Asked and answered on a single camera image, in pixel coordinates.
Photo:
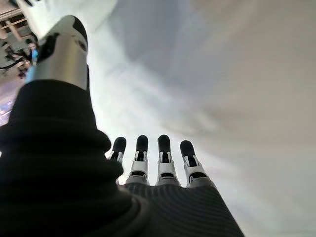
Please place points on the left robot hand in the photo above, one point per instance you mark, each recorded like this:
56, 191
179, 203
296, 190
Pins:
61, 185

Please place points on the white bed sheet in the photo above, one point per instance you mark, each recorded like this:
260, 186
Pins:
197, 74

